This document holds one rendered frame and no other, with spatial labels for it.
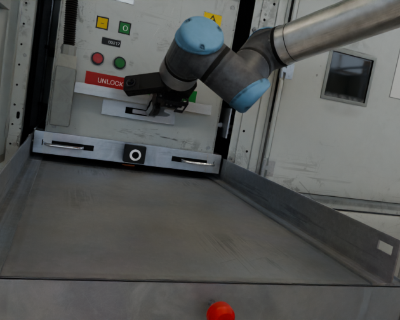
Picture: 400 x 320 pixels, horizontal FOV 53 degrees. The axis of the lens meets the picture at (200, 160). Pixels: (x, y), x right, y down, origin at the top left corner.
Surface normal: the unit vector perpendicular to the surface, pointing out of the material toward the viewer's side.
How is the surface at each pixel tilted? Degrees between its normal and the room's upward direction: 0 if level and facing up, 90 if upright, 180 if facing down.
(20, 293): 90
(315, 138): 90
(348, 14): 98
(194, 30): 57
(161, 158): 90
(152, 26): 90
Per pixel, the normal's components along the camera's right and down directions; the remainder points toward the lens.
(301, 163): 0.30, 0.17
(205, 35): 0.29, -0.40
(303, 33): -0.65, 0.13
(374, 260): -0.94, -0.12
